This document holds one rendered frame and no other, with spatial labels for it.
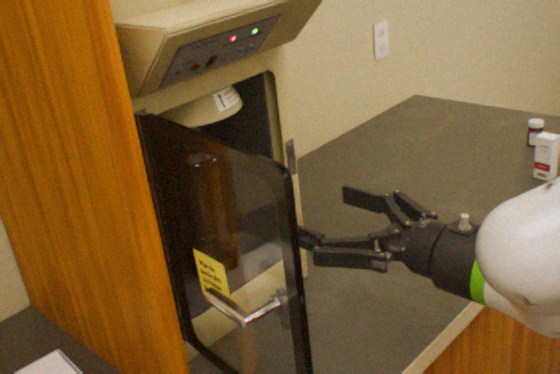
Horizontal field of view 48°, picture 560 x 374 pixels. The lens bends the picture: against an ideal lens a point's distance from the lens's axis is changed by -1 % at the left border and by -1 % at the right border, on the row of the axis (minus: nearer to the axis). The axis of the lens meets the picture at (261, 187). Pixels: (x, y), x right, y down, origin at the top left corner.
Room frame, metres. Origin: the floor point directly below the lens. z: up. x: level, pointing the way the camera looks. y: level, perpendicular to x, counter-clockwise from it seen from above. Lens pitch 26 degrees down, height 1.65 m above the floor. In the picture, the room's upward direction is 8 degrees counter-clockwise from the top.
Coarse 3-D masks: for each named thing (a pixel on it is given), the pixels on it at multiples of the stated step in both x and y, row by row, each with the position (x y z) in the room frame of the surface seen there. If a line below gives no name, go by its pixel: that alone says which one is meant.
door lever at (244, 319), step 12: (216, 300) 0.63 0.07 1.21; (228, 300) 0.62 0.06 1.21; (276, 300) 0.61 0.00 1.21; (228, 312) 0.61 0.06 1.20; (240, 312) 0.60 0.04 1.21; (252, 312) 0.60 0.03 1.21; (264, 312) 0.60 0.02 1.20; (276, 312) 0.61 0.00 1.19; (240, 324) 0.58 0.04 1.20; (252, 324) 0.59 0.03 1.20
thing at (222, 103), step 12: (204, 96) 0.97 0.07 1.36; (216, 96) 0.98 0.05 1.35; (228, 96) 0.99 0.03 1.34; (180, 108) 0.96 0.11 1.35; (192, 108) 0.96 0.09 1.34; (204, 108) 0.96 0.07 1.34; (216, 108) 0.97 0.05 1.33; (228, 108) 0.98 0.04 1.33; (180, 120) 0.95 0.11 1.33; (192, 120) 0.95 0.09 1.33; (204, 120) 0.95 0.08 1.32; (216, 120) 0.96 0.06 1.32
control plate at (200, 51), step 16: (224, 32) 0.84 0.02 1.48; (240, 32) 0.87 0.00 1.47; (256, 32) 0.91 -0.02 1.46; (192, 48) 0.81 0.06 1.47; (208, 48) 0.85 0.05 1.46; (224, 48) 0.88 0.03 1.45; (256, 48) 0.95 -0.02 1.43; (176, 64) 0.82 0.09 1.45; (192, 64) 0.85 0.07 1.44; (176, 80) 0.85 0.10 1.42
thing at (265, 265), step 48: (192, 144) 0.72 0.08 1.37; (192, 192) 0.74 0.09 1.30; (240, 192) 0.65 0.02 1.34; (288, 192) 0.58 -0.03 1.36; (192, 240) 0.76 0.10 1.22; (240, 240) 0.66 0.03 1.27; (288, 240) 0.58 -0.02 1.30; (192, 288) 0.78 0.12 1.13; (240, 288) 0.67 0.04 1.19; (288, 288) 0.59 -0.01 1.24; (192, 336) 0.81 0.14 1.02; (240, 336) 0.69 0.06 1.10; (288, 336) 0.60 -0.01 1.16
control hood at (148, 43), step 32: (224, 0) 0.90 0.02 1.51; (256, 0) 0.86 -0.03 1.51; (288, 0) 0.90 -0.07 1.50; (320, 0) 0.98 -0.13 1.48; (128, 32) 0.81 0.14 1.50; (160, 32) 0.76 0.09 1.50; (192, 32) 0.79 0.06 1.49; (288, 32) 0.99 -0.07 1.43; (128, 64) 0.82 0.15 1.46; (160, 64) 0.79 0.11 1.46; (224, 64) 0.92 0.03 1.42
